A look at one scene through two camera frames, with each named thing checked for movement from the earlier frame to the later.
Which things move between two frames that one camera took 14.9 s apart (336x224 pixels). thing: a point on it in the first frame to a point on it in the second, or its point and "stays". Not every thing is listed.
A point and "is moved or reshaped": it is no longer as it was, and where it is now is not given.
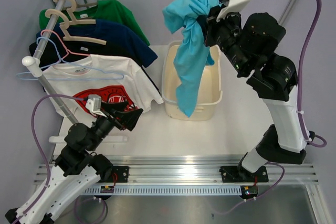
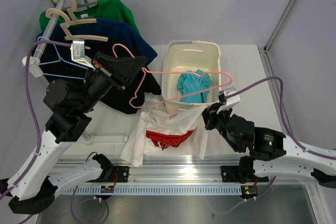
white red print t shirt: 116,78 to 154,135
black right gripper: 212,25 to 210,115
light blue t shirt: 191,53 is moved or reshaped
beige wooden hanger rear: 74,5 stays
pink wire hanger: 68,51 to 167,99
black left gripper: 128,119 to 126,68
